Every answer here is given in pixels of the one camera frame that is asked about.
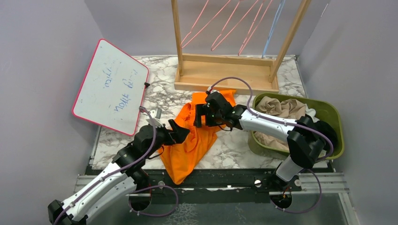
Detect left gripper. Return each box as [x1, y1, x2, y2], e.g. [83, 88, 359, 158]
[145, 120, 190, 159]

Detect orange shorts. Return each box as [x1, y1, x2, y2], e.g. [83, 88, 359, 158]
[158, 92, 221, 185]

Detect pink wire hanger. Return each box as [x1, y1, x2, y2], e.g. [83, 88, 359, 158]
[211, 0, 260, 52]
[237, 0, 273, 56]
[180, 0, 232, 49]

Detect beige garment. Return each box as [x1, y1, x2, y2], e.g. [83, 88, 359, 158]
[254, 96, 310, 150]

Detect white shorts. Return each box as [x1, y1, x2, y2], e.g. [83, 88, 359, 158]
[305, 105, 319, 123]

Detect black shorts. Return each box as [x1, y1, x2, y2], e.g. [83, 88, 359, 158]
[315, 120, 338, 148]

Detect olive green plastic basket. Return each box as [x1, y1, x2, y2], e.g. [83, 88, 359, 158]
[248, 92, 344, 160]

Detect blue wire hanger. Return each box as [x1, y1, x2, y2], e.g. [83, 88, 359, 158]
[261, 0, 286, 59]

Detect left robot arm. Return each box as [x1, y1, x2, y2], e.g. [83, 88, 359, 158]
[47, 119, 190, 225]

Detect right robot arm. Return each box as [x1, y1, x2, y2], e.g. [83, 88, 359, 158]
[193, 91, 327, 191]

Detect wooden clothes rack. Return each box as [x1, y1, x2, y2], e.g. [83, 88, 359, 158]
[171, 0, 311, 95]

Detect pink framed whiteboard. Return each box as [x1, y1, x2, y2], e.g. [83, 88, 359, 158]
[72, 39, 150, 136]

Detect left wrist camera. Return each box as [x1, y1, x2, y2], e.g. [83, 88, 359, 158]
[146, 108, 163, 128]

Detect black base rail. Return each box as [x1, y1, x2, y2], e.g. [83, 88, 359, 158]
[74, 168, 349, 206]

